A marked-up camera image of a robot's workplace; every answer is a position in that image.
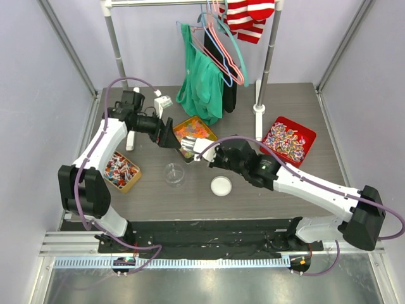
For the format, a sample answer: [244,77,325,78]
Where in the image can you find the purple cable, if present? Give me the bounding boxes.
[74,77,164,276]
[194,136,405,276]

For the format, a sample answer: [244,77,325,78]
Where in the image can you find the red box swirl lollipops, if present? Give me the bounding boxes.
[261,116,317,168]

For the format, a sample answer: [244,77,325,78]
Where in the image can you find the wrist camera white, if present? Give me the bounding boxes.
[154,96,173,118]
[193,138,218,162]

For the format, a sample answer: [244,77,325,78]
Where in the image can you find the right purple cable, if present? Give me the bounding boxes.
[194,136,405,276]

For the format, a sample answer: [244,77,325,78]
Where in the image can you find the rack top bar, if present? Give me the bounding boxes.
[101,0,284,9]

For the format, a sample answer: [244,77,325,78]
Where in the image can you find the blue clothes hanger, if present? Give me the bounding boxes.
[177,1,238,87]

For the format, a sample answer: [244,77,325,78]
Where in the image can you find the pink clothes hanger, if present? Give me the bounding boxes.
[189,0,246,86]

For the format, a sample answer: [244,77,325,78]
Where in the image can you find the black hanging garment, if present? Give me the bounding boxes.
[204,32,237,113]

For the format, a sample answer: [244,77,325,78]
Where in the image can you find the silver rack pole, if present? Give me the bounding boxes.
[101,1,126,78]
[256,0,284,110]

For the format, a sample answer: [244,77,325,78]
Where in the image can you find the silver metal scoop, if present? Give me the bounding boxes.
[180,136,202,153]

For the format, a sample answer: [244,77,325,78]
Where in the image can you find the aluminium frame post right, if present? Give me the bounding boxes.
[316,0,377,92]

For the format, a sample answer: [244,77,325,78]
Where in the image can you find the silver rack pole right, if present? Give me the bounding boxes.
[256,0,284,110]

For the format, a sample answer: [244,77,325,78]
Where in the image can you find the white rack foot left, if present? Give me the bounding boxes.
[125,87,140,152]

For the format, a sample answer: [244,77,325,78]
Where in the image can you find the white rack foot right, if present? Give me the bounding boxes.
[252,80,265,141]

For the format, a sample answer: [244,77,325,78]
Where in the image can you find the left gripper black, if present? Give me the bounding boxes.
[132,109,182,148]

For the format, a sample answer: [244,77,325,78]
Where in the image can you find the white slotted cable duct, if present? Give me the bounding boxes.
[53,255,290,269]

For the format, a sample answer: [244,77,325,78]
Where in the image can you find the green t-shirt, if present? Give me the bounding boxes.
[176,23,224,125]

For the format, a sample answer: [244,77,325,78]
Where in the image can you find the white rack foot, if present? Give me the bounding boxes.
[125,87,140,152]
[252,80,265,141]

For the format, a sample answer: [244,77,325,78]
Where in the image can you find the teal clothes hanger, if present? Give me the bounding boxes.
[197,0,250,88]

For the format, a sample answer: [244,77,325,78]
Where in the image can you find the gold tin lollipops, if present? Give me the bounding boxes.
[104,151,142,193]

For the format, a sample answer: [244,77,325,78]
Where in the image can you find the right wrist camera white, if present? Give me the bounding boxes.
[193,138,218,162]

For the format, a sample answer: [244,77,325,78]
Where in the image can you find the silver rack pole left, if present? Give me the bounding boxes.
[101,1,126,78]

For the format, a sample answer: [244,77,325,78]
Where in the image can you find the gold tin star candies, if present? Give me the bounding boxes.
[172,115,218,164]

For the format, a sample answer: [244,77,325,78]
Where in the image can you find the white jar lid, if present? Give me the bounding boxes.
[210,176,232,197]

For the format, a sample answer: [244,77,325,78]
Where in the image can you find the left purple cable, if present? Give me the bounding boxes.
[74,77,164,276]

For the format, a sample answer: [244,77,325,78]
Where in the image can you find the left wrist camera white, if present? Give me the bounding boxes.
[154,96,173,118]

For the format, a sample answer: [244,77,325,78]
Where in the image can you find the red white striped shirt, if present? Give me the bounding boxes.
[218,0,275,44]

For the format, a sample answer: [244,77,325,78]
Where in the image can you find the aluminium frame post left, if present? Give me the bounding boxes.
[36,0,99,98]

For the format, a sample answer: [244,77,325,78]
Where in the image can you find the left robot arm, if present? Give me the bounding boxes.
[58,90,180,253]

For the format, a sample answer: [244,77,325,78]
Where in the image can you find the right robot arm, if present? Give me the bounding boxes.
[204,139,386,251]

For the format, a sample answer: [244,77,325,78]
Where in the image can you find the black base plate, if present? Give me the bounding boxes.
[97,220,323,254]

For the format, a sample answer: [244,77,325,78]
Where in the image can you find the clear plastic jar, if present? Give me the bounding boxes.
[164,163,185,187]

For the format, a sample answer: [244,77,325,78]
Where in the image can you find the aluminium frame post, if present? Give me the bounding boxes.
[316,0,377,92]
[36,0,99,98]

